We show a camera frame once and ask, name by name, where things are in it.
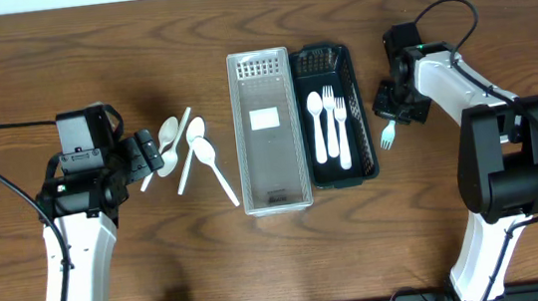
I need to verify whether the pale green plastic fork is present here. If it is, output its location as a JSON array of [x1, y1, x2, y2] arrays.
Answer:
[[380, 120, 396, 151]]

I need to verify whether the white plastic fork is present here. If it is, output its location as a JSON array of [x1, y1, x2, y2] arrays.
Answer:
[[334, 97, 352, 169], [322, 85, 340, 157]]

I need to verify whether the short white plastic spoon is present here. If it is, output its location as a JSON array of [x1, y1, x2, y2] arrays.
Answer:
[[306, 92, 328, 164]]

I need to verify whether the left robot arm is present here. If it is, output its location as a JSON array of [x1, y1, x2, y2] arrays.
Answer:
[[37, 130, 163, 301]]

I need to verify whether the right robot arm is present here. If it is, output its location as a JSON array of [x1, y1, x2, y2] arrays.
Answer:
[[373, 42, 538, 301]]

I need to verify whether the white plastic spoon bowl down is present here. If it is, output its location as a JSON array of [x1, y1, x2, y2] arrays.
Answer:
[[157, 107, 191, 177]]

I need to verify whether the white plastic spoon far left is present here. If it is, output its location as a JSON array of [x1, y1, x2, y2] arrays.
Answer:
[[133, 115, 186, 193]]

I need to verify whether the white plastic spoon near basket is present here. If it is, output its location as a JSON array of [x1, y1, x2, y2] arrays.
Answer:
[[192, 137, 240, 207]]

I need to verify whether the dark green plastic basket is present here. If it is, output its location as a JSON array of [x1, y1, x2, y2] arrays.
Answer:
[[288, 43, 380, 188]]

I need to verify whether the white label in basket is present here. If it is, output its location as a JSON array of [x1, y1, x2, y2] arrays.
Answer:
[[249, 107, 280, 132]]

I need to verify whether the clear plastic basket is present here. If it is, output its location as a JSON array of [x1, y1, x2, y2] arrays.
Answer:
[[226, 47, 314, 217]]

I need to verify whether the right black cable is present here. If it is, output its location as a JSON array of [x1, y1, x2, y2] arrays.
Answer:
[[410, 0, 538, 301]]

